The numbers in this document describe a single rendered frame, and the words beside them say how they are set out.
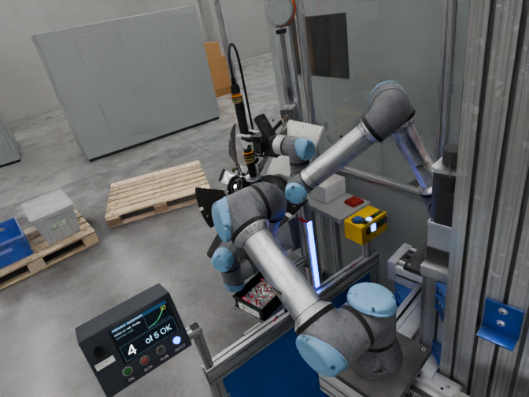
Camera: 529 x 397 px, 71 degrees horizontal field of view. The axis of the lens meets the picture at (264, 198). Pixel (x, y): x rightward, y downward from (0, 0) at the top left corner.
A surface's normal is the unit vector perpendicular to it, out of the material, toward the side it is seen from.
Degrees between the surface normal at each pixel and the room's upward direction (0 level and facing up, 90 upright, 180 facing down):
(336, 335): 31
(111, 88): 90
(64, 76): 90
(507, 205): 90
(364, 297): 8
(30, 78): 90
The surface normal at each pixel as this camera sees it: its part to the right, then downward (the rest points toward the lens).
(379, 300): -0.07, -0.91
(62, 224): 0.65, 0.35
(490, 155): -0.69, 0.44
